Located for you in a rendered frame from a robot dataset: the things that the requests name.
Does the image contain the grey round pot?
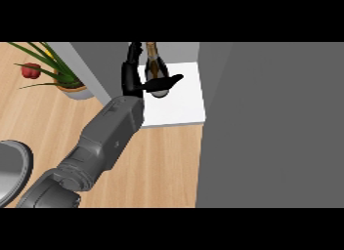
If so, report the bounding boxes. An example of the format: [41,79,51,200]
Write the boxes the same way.
[0,139,35,209]

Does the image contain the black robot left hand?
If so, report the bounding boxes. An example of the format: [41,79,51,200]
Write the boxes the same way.
[121,41,186,98]

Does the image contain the grey open cabinet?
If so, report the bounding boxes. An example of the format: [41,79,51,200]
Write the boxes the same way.
[45,41,208,129]

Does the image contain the green potted plant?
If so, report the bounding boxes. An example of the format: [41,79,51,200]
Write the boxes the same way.
[7,41,95,101]

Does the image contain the dark wine bottle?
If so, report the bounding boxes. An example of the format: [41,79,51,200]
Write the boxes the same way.
[144,41,172,99]

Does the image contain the red bell pepper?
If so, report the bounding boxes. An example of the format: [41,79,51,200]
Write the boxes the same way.
[21,62,42,80]

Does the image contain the flat dark grey cabinet door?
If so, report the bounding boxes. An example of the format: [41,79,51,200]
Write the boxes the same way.
[195,41,344,209]

